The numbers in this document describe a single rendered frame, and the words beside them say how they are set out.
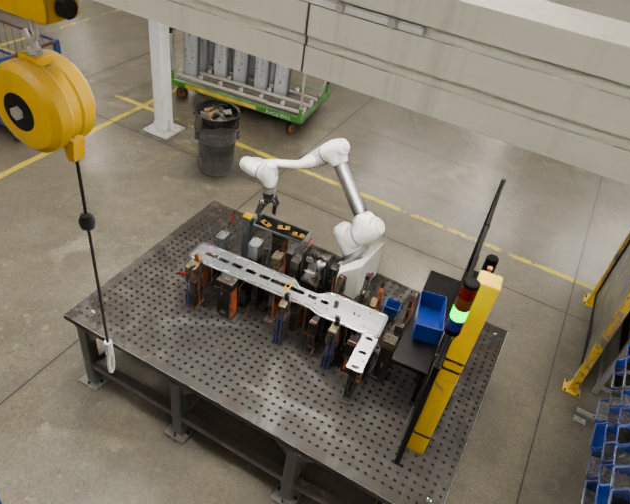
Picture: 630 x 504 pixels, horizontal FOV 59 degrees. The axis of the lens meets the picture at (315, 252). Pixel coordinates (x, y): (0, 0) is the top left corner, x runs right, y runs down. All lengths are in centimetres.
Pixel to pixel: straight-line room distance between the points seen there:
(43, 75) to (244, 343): 291
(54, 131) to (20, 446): 348
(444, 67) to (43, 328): 452
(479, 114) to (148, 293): 358
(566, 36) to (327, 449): 295
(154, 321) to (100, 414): 83
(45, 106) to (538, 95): 69
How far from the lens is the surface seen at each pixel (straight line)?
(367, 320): 353
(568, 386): 514
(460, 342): 270
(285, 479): 371
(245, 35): 66
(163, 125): 717
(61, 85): 96
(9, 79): 98
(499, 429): 461
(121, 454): 411
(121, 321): 386
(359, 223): 392
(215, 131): 606
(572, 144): 56
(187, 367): 358
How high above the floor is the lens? 352
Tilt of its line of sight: 40 degrees down
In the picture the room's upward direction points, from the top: 9 degrees clockwise
